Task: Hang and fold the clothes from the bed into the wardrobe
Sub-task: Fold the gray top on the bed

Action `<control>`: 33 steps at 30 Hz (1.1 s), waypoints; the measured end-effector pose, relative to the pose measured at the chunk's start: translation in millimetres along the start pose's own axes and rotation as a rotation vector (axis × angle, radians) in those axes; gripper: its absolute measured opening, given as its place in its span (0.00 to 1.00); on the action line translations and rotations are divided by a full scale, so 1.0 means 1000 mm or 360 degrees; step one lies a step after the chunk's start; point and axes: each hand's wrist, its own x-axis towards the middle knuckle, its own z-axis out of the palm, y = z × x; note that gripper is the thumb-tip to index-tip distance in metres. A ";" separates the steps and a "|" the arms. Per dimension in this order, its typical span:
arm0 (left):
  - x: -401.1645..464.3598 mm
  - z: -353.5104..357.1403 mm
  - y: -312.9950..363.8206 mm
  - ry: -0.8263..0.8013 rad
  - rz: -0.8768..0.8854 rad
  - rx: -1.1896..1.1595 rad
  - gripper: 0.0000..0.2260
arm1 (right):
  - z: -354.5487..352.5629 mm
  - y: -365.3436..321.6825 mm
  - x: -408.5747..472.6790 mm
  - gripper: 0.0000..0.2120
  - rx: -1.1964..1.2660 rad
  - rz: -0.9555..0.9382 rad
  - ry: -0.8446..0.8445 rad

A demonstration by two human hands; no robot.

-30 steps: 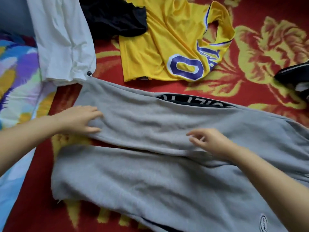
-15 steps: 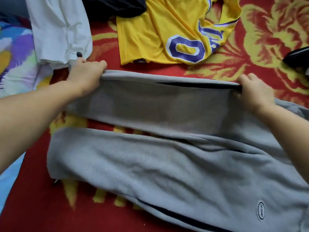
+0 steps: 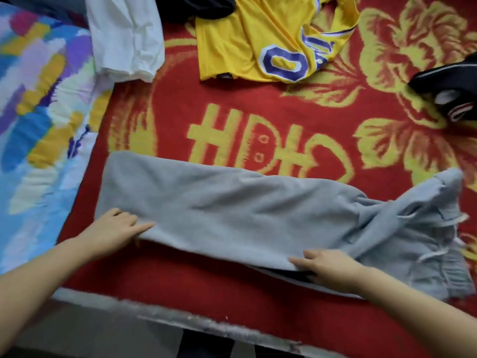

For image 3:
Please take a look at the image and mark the person's right hand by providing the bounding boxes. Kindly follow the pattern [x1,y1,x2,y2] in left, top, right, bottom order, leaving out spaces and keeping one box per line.
[288,248,371,295]

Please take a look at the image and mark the person's left hand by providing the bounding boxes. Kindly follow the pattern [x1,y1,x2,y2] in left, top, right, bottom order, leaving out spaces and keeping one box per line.
[77,208,156,260]

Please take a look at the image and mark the grey drawstring sweatpants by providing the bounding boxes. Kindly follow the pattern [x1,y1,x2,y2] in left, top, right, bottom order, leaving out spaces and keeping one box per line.
[94,150,476,301]

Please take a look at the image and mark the white long garment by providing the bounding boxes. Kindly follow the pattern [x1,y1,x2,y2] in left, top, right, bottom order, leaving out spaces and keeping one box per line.
[84,0,165,84]

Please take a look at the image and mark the black white red-trim shorts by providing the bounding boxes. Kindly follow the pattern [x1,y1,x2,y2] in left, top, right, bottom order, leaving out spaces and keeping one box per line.
[408,54,477,122]

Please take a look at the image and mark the black garment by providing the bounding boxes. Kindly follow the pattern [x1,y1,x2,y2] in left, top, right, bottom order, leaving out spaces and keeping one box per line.
[154,0,237,21]

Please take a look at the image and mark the yellow basketball jersey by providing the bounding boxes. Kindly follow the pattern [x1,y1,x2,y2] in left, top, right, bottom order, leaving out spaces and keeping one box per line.
[195,0,361,84]

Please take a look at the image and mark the person's right forearm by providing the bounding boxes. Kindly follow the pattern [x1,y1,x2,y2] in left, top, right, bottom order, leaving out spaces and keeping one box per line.
[356,268,477,358]

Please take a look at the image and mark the person's left forearm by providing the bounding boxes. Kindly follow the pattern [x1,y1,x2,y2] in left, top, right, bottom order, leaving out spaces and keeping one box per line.
[0,238,96,355]

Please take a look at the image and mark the white bed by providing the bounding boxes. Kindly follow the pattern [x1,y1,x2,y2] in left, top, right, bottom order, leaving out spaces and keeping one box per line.
[0,0,477,358]

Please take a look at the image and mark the person's black trousers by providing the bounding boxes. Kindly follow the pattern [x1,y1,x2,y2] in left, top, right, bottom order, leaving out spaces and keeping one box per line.
[177,329,303,358]

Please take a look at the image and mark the colourful patterned pillow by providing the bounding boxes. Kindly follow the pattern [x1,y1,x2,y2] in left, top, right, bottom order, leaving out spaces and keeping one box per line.
[0,3,114,274]

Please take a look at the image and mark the red bedsheet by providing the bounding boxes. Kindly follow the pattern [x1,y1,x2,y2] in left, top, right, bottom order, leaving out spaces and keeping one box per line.
[58,0,477,358]

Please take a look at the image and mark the grey pillow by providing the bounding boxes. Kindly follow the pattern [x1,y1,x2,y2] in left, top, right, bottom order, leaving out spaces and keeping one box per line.
[0,0,87,23]

